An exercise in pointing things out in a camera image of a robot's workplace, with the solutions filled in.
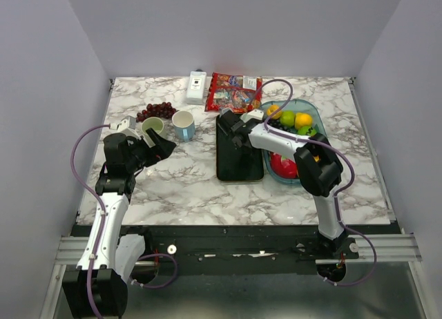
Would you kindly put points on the red snack bag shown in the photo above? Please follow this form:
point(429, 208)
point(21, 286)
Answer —
point(237, 92)

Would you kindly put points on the teal transparent fruit container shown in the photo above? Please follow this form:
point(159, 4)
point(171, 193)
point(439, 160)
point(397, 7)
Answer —
point(297, 106)

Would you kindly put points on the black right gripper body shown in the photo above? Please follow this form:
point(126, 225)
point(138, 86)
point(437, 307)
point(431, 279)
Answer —
point(235, 145)

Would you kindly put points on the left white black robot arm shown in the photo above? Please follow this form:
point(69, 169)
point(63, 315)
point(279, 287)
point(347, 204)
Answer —
point(98, 287)

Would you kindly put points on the light green large mug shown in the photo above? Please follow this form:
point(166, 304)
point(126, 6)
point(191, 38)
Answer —
point(157, 125)

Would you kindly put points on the dark blue grape bunch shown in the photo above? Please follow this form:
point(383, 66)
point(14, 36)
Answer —
point(275, 123)

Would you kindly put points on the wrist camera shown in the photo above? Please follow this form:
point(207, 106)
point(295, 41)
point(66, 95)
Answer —
point(127, 127)
point(255, 114)

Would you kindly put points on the green striped melon fruit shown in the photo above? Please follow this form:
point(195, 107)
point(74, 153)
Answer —
point(307, 131)

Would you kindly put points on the dark red grape bunch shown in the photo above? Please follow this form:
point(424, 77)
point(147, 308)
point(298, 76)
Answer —
point(165, 110)

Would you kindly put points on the orange fruit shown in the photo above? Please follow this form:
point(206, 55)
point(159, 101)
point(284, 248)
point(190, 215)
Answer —
point(274, 112)

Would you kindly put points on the yellow lemon fruit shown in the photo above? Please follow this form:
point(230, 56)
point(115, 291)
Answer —
point(302, 119)

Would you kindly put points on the white rectangular box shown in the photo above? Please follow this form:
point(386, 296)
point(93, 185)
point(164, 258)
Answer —
point(195, 89)

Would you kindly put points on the grey blue dotted mug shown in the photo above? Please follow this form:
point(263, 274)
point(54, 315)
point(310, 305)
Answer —
point(225, 110)

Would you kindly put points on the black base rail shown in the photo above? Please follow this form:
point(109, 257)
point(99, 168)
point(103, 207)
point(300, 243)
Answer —
point(245, 250)

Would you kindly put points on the green lime fruit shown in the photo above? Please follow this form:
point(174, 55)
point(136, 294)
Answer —
point(287, 118)

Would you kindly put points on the black tray gold rim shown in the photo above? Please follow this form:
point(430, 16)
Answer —
point(234, 164)

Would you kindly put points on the aluminium frame rail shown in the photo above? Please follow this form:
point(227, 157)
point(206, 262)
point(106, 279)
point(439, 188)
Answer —
point(389, 248)

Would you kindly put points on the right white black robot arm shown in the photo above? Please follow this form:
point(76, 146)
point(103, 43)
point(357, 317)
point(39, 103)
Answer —
point(319, 168)

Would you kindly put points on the light blue hexagonal mug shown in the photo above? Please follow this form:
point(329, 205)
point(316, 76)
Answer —
point(184, 125)

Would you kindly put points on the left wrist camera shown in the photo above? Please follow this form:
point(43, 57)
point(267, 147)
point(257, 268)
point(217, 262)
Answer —
point(127, 127)

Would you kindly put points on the red dragon fruit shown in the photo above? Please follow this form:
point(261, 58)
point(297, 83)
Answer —
point(283, 167)

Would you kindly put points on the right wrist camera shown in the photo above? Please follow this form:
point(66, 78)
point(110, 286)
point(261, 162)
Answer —
point(255, 114)

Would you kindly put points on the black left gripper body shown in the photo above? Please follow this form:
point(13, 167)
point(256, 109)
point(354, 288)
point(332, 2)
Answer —
point(141, 155)

